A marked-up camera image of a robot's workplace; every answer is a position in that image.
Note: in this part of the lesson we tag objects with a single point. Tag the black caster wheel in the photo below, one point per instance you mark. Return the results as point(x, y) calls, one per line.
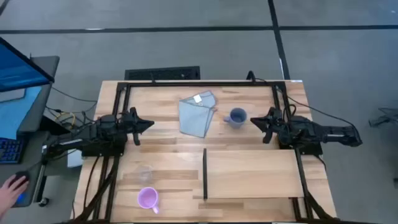
point(43, 202)

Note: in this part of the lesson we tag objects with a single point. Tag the black floor stand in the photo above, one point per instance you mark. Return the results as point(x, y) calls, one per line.
point(388, 118)

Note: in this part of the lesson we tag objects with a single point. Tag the wooden shelf board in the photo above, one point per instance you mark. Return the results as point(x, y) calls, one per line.
point(248, 174)

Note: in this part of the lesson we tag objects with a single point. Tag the backlit computer keyboard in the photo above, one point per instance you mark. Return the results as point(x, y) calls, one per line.
point(11, 151)

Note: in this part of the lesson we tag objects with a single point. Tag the black computer mouse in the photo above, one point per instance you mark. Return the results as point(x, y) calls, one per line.
point(22, 175)

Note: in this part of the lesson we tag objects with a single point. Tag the computer monitor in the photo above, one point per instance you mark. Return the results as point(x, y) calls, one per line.
point(18, 71)

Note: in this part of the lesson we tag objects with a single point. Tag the clear glass cup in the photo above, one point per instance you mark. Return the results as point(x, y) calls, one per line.
point(145, 174)

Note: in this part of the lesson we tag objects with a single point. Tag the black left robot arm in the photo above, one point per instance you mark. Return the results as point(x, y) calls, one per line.
point(102, 133)

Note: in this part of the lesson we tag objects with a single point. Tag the black aluminium table frame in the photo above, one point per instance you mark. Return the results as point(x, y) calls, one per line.
point(202, 84)

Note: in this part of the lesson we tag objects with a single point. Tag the purple plastic mug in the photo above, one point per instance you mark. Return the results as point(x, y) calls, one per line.
point(147, 197)

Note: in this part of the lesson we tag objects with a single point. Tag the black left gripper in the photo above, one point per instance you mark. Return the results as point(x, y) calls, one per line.
point(129, 123)

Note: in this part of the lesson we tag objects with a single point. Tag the white cloth tag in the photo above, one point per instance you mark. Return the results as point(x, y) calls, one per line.
point(197, 99)

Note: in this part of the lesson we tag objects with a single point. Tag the blue-grey ceramic mug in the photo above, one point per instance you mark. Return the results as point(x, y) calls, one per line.
point(237, 119)

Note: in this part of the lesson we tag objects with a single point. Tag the white box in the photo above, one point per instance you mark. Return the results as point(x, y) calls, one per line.
point(74, 158)

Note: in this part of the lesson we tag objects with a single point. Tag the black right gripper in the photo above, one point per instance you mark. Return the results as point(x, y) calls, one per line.
point(278, 124)

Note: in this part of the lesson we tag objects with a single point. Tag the grey-blue waffle cloth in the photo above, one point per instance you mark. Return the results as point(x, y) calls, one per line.
point(194, 118)

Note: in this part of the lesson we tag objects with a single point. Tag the grey computer desk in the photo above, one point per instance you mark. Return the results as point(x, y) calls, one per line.
point(34, 105)

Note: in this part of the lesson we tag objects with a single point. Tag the person's hand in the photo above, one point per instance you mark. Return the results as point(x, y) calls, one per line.
point(11, 196)

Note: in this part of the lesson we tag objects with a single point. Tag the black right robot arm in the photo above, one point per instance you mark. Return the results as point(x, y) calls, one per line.
point(326, 132)

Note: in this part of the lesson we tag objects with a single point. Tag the black floor grate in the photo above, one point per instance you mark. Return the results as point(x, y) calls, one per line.
point(161, 74)

